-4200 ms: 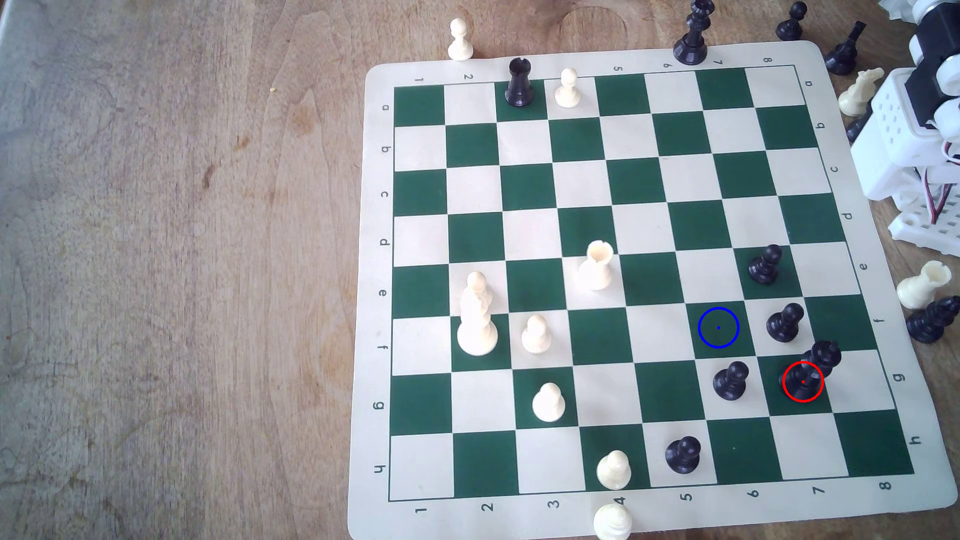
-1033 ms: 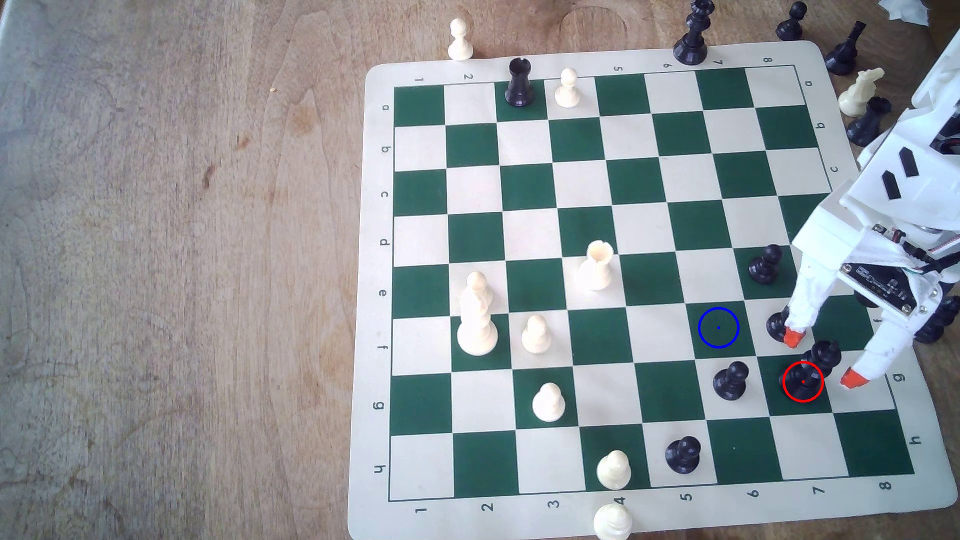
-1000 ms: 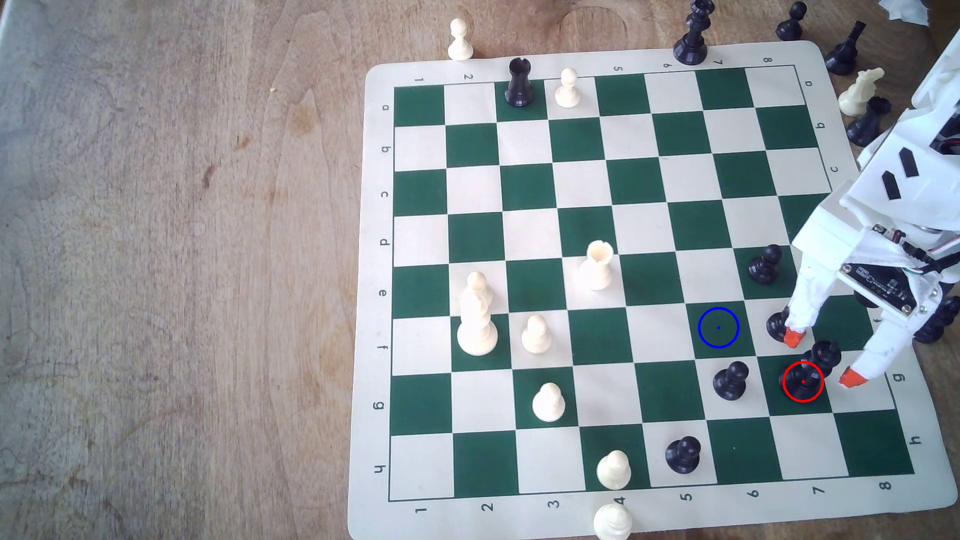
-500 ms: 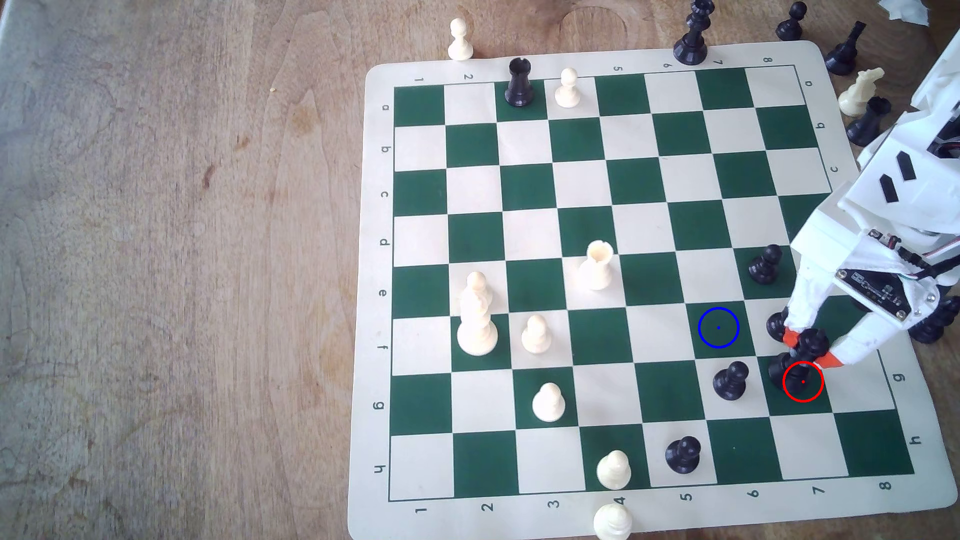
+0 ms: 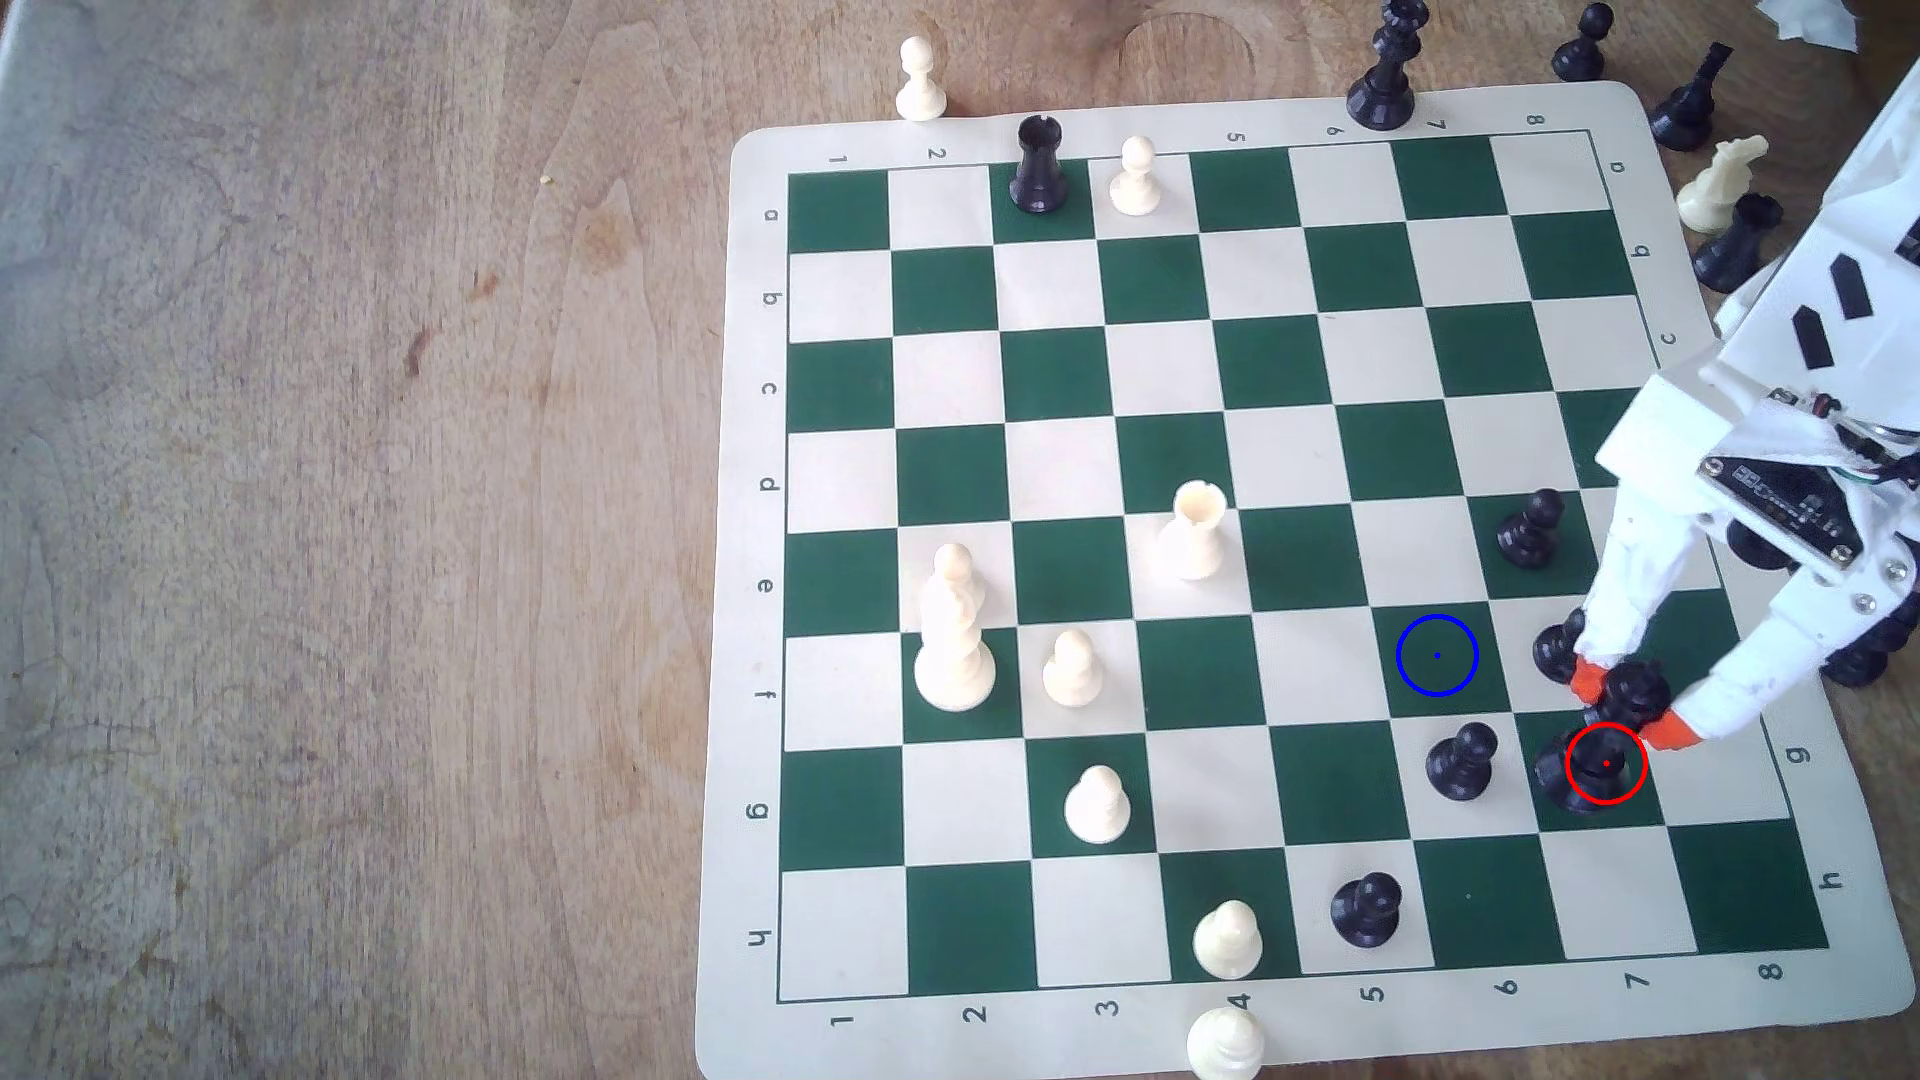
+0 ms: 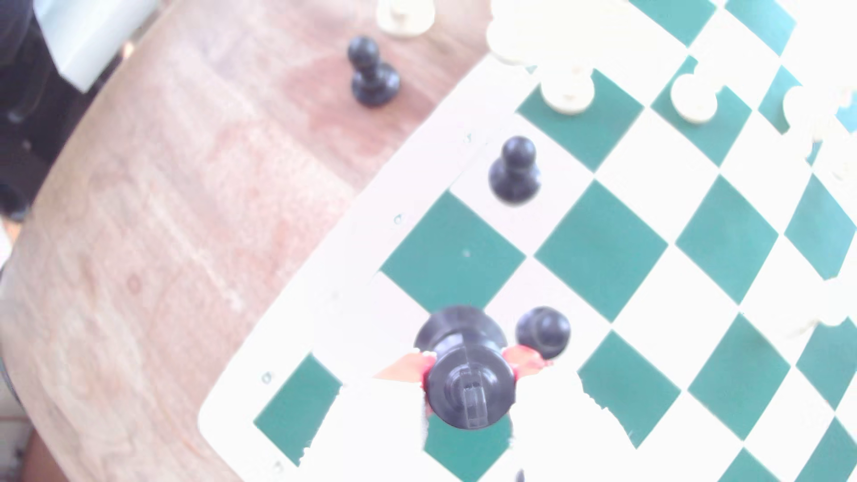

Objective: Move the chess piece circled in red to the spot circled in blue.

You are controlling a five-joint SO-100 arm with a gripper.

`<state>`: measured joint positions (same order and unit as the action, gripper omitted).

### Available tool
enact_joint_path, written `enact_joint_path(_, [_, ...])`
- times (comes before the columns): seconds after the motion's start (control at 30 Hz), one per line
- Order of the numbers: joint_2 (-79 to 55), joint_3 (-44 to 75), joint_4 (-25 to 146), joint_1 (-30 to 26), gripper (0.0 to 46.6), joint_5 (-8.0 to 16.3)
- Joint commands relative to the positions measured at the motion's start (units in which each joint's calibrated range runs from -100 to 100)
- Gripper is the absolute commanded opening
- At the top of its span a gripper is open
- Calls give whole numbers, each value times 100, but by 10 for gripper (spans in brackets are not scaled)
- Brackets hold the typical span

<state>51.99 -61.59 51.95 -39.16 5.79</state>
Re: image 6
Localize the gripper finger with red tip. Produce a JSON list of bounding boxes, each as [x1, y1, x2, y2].
[[502, 345, 664, 482], [295, 350, 437, 482]]

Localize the black chess king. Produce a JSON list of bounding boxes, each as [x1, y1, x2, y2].
[[413, 306, 518, 431]]

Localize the black chess pawn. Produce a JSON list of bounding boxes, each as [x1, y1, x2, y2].
[[488, 136, 542, 206], [347, 35, 402, 108], [516, 307, 572, 360]]

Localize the green and white chess board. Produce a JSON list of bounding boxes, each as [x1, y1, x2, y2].
[[197, 0, 857, 482]]

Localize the white chess pawn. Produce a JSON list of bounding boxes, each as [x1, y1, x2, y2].
[[540, 66, 595, 115], [670, 63, 727, 125]]

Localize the large white chess piece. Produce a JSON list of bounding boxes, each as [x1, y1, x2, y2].
[[485, 0, 630, 68]]

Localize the dark object beside table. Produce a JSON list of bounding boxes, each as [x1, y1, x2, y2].
[[0, 0, 121, 223]]

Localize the white box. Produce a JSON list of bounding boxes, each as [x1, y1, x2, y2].
[[33, 0, 162, 93]]

